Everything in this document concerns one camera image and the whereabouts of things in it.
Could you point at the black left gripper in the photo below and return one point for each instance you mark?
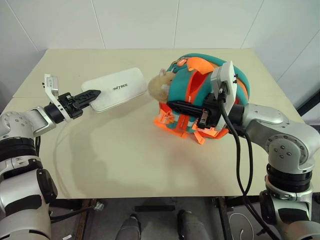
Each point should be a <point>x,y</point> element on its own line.
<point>70,106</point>

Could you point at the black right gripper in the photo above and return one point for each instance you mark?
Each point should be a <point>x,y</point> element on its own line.
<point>211,112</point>

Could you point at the orange and teal backpack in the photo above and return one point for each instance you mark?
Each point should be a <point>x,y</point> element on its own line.
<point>180,85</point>

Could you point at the white rectangular pouch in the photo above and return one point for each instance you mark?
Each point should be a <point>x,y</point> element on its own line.
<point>120,80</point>

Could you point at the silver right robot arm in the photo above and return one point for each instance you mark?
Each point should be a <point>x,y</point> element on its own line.
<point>275,120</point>

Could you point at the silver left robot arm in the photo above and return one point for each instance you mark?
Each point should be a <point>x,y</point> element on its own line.
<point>15,120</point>

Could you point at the beige plush hamster toy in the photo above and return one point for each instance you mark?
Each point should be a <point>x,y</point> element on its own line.
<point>157,86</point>

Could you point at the black flat bar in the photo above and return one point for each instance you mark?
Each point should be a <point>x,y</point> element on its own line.
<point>155,208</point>

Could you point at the dark rounded grey shape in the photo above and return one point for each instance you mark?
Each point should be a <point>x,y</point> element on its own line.
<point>193,225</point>
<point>130,226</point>

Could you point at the black metal table leg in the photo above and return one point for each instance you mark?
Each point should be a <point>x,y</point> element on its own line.
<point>223,220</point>

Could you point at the dark furniture piece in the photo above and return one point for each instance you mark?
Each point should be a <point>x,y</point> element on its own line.
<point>311,110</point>

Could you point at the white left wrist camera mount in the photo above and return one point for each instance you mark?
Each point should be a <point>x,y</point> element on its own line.
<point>51,85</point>

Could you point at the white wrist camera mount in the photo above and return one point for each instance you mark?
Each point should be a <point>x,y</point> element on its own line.
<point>228,80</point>
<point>51,85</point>

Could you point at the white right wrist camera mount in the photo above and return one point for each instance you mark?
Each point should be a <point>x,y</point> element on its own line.
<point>228,80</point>

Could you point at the brown table frame strut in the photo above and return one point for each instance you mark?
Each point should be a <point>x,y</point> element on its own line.
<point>83,220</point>

